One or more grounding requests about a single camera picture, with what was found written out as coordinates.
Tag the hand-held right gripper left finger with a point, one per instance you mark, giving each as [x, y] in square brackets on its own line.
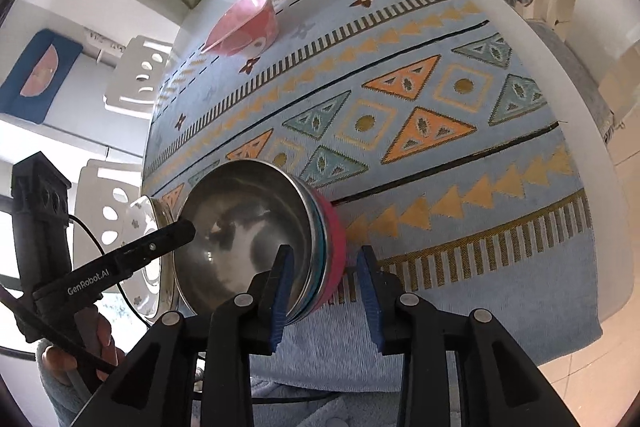
[280, 307]

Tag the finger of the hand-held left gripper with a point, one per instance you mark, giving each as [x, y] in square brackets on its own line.
[152, 247]

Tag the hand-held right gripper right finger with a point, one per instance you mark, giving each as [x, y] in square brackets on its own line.
[370, 302]

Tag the white floral plate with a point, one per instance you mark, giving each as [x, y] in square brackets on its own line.
[144, 214]

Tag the magenta steel bowl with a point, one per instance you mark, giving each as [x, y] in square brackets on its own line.
[336, 247]

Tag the blue steel bowl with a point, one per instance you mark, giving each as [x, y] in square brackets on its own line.
[240, 217]

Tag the person's left forearm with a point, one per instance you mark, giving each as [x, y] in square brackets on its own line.
[60, 399]

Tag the person's left hand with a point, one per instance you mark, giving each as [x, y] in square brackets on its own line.
[106, 337]

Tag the grey fleece robe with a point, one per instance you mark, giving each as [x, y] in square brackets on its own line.
[325, 412]

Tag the patterned blue tablecloth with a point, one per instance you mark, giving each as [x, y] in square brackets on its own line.
[450, 167]

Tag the pink ceramic bowl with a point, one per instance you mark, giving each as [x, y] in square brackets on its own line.
[250, 32]

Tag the blue wall hanging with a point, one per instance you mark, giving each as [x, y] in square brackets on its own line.
[25, 104]

